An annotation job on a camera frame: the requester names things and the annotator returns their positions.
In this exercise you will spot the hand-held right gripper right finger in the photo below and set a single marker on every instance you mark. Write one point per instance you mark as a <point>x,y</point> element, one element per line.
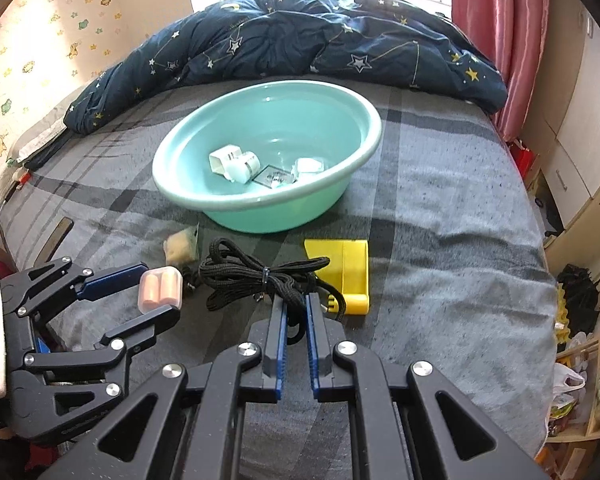
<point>312,345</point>

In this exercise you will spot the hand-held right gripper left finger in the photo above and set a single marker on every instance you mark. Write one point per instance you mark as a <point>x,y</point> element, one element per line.
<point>280,340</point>

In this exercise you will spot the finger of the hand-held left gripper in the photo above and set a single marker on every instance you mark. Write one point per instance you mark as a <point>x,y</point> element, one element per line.
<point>115,279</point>
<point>145,322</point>

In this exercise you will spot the clear case of orange earplugs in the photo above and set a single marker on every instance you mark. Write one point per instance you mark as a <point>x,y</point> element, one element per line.
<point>160,287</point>

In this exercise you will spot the clear bag of yellow sponge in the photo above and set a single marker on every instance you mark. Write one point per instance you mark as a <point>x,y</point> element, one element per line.
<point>180,247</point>

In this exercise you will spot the yellow plastic scoop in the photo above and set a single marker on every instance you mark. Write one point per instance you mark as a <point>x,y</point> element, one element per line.
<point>350,270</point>

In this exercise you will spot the small white carton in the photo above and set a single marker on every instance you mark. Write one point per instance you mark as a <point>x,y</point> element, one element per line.
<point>225,160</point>

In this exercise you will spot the white cream jar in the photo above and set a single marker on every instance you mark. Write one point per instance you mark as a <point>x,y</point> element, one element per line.
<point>245,167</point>

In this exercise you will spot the small clear plastic box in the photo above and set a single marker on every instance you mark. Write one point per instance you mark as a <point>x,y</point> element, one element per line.
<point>309,166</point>

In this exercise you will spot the teal plastic basin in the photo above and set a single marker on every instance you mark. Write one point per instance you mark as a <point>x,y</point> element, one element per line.
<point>280,110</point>

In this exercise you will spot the black plastic clips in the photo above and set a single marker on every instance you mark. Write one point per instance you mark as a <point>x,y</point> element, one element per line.
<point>192,280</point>

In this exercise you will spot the white pillow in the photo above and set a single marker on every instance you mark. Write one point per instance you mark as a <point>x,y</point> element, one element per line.
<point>40,135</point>

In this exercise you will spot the grey plaid bed sheet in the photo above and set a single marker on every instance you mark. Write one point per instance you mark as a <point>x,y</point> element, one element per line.
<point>455,235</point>

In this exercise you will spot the white plastic bag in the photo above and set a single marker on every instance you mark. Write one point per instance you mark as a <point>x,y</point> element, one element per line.
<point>567,380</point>

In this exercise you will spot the black cloth bundle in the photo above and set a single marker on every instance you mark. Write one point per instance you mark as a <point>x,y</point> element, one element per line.
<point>577,285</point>

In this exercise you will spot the red bag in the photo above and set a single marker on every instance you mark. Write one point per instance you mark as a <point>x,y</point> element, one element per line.
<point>525,155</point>

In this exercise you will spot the navy star-print duvet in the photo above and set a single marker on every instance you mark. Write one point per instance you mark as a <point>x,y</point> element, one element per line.
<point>280,35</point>

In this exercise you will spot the beige wardrobe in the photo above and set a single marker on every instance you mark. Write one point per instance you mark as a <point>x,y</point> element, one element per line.
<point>580,135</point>

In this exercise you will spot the pink curtain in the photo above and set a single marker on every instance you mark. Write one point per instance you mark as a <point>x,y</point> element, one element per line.
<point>500,35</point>

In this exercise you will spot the group of wall stickers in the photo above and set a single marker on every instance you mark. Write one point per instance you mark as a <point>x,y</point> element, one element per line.
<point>30,66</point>

